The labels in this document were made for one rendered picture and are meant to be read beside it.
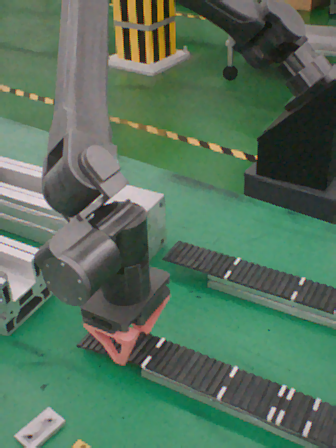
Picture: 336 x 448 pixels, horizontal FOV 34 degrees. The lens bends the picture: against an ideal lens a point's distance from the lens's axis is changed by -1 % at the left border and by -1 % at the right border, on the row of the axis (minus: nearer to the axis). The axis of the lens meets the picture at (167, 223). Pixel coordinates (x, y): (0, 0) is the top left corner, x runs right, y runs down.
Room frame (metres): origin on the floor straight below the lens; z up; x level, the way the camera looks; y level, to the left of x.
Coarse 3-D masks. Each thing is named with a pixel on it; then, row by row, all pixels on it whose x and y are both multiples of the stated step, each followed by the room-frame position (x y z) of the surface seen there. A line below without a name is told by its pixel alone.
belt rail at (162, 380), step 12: (144, 372) 0.46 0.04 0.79; (168, 384) 0.44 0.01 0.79; (180, 384) 0.44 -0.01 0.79; (192, 396) 0.42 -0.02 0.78; (204, 396) 0.42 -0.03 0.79; (228, 408) 0.40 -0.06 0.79; (252, 420) 0.38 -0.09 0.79; (264, 420) 0.38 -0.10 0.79; (276, 432) 0.37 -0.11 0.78; (288, 432) 0.36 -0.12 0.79; (300, 444) 0.35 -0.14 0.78; (312, 444) 0.35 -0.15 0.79
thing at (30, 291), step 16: (0, 240) 0.65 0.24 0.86; (0, 256) 0.63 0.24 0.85; (16, 256) 0.61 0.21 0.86; (32, 256) 0.61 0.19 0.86; (0, 272) 0.61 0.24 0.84; (16, 272) 0.62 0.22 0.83; (32, 272) 0.60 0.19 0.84; (0, 288) 0.55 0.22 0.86; (16, 288) 0.59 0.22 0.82; (32, 288) 0.59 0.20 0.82; (0, 304) 0.54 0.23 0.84; (16, 304) 0.56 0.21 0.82; (32, 304) 0.60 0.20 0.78; (0, 320) 0.54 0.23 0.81; (16, 320) 0.56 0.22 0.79
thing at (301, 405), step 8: (296, 400) 0.39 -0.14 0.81; (304, 400) 0.39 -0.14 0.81; (312, 400) 0.39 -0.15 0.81; (296, 408) 0.38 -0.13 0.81; (304, 408) 0.38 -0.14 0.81; (288, 416) 0.37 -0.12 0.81; (296, 416) 0.37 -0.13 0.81; (304, 416) 0.37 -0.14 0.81; (288, 424) 0.36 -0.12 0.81; (296, 424) 0.36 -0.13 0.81; (296, 432) 0.35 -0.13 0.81
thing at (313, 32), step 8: (256, 0) 4.07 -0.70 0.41; (312, 32) 3.73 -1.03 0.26; (320, 32) 3.72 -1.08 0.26; (328, 32) 3.71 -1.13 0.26; (312, 40) 3.55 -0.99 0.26; (320, 40) 3.54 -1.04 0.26; (328, 40) 3.54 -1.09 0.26; (320, 48) 3.38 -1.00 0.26; (328, 48) 3.37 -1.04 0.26; (232, 56) 3.60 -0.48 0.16; (232, 64) 3.61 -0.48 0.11; (224, 72) 3.62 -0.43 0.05; (232, 72) 3.59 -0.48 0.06
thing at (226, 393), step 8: (232, 368) 0.44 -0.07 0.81; (232, 376) 0.42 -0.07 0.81; (240, 376) 0.42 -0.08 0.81; (224, 384) 0.41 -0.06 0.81; (232, 384) 0.41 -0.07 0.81; (240, 384) 0.41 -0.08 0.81; (224, 392) 0.40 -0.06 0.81; (232, 392) 0.40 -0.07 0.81; (224, 400) 0.39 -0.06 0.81; (232, 400) 0.39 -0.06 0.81
